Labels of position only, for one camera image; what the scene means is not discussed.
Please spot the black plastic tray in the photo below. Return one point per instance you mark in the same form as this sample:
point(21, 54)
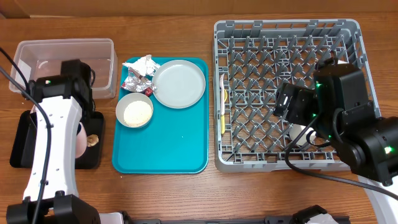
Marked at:
point(22, 154)

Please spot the yellow plastic spoon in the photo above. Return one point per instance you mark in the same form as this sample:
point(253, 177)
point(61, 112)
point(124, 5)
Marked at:
point(222, 118)

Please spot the crumpled silver foil wrapper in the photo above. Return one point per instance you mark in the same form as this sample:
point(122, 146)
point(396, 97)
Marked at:
point(138, 84)

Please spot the clear plastic bin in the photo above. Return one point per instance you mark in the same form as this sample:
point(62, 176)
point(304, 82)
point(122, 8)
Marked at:
point(42, 58)

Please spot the pink round plate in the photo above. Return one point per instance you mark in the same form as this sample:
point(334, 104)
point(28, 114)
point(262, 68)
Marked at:
point(81, 140)

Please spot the grey round plate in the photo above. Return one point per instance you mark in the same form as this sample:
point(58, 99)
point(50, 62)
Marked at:
point(180, 84)

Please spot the brown food scrap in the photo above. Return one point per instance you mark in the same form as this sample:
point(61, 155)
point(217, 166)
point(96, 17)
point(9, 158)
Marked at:
point(92, 140)

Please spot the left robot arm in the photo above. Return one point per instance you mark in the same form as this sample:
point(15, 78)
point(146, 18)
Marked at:
point(61, 103)

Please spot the grey bowl with rice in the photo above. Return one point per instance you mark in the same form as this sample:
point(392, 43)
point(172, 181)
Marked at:
point(134, 110)

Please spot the white crumpled napkin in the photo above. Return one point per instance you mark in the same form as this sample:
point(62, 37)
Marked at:
point(143, 66)

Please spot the teal serving tray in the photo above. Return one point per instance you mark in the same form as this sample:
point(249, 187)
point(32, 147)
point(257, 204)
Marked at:
point(175, 141)

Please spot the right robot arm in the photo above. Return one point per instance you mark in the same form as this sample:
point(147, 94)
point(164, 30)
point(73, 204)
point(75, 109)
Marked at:
point(339, 110)

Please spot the grey dishwasher rack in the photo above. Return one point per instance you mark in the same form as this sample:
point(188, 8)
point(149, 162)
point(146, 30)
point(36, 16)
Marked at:
point(256, 57)

